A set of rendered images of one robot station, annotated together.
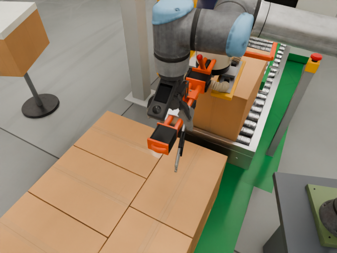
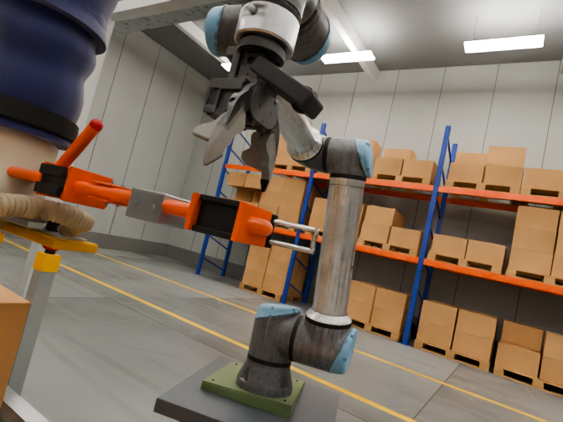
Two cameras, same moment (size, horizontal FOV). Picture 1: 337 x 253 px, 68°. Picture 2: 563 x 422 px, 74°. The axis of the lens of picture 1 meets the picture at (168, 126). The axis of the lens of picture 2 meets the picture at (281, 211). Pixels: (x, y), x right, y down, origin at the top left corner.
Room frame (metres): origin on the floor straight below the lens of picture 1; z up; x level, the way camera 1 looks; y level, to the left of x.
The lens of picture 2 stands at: (0.44, 0.52, 1.25)
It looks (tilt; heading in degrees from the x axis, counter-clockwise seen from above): 5 degrees up; 275
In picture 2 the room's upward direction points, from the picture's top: 13 degrees clockwise
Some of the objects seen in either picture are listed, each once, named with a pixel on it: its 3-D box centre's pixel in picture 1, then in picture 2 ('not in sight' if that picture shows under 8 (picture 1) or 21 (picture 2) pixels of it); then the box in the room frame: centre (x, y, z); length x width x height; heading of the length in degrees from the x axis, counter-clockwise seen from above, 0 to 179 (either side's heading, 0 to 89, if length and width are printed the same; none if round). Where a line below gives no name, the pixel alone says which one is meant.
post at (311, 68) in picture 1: (288, 115); (13, 376); (1.45, -0.96, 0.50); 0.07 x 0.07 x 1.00; 63
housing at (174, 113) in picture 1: (179, 114); (159, 208); (0.67, -0.04, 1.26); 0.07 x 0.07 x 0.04; 67
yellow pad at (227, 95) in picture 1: (229, 74); (34, 224); (1.06, -0.31, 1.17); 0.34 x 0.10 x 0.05; 157
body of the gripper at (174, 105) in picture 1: (172, 86); (248, 88); (0.57, -0.01, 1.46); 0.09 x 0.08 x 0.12; 157
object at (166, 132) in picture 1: (162, 138); (229, 220); (0.54, 0.02, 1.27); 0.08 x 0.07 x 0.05; 157
